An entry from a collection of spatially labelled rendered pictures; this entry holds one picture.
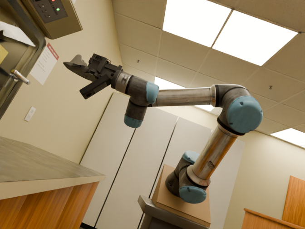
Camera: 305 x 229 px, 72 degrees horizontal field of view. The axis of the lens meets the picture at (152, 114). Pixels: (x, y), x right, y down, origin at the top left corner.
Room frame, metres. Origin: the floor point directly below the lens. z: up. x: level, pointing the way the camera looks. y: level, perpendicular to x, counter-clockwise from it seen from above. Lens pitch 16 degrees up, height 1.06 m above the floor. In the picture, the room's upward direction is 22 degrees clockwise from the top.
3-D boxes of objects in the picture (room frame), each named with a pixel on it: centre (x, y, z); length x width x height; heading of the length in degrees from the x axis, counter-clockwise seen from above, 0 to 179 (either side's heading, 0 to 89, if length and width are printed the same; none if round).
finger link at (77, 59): (0.72, 0.33, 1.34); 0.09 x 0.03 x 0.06; 87
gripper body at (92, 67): (0.73, 0.22, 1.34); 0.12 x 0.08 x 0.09; 87
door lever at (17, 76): (0.71, 0.48, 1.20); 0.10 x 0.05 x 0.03; 176
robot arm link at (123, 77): (0.73, 0.14, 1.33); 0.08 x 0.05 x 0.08; 177
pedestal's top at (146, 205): (1.21, -0.28, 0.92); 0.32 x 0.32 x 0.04; 3
